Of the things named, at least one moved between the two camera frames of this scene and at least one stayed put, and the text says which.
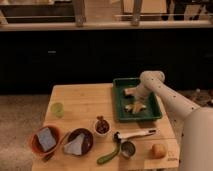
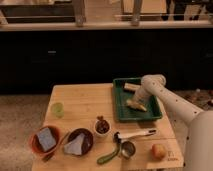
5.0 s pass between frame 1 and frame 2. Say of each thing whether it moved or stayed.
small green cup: stayed
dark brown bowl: stayed
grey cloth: stayed
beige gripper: moved
